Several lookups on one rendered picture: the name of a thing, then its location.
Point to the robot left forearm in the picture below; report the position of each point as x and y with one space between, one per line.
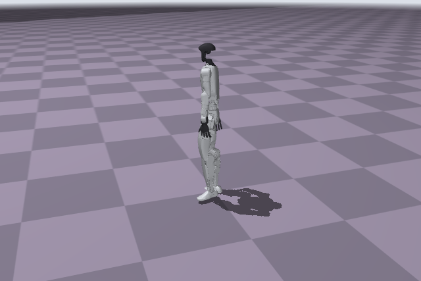
205 106

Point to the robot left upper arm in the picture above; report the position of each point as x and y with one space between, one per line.
206 79

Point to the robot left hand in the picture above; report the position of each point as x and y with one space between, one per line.
204 128

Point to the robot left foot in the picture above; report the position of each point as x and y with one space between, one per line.
207 195

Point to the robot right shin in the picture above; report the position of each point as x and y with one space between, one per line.
217 170

